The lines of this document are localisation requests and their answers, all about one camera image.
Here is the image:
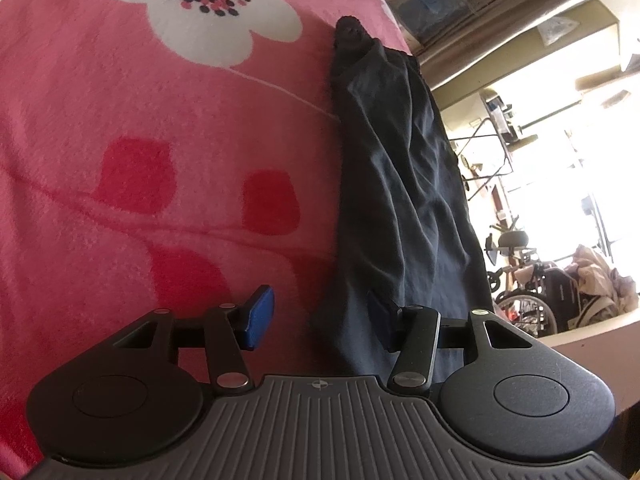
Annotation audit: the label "pink floral blanket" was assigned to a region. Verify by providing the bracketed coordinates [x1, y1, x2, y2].
[0, 0, 416, 471]

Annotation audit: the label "black pants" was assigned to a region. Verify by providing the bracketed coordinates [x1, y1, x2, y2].
[307, 15, 496, 391]

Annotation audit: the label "wheelchair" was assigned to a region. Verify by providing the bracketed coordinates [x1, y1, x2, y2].
[492, 257, 583, 338]

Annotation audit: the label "clear plastic bag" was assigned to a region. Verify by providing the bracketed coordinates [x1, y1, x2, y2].
[539, 15, 581, 46]

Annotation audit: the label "beige cloth pile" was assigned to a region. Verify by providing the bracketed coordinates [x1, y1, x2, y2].
[572, 244, 638, 313]

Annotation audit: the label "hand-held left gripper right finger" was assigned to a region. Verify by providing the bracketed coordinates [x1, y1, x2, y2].
[366, 290, 538, 395]

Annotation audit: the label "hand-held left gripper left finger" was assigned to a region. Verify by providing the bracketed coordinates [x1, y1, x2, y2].
[112, 285, 276, 396]

